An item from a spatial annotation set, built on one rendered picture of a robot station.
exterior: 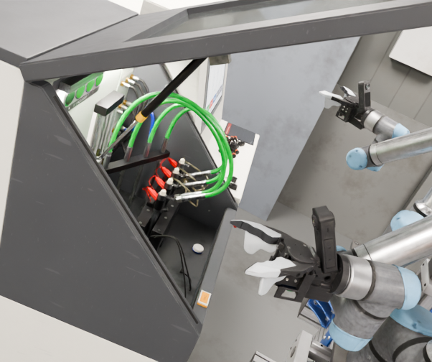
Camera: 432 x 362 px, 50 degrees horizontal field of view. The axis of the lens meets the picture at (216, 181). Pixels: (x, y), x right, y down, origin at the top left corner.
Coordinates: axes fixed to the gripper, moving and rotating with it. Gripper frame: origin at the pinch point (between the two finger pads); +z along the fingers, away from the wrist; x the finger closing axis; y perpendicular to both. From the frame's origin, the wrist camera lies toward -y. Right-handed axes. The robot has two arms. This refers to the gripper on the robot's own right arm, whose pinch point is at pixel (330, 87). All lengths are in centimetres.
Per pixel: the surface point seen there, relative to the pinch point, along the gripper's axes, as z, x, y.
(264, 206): 63, 95, 149
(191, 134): 18, -51, 21
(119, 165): 15, -83, 25
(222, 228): -11, -53, 44
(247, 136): 38, 10, 49
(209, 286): -30, -78, 41
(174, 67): 31, -54, 1
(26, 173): 2, -120, 7
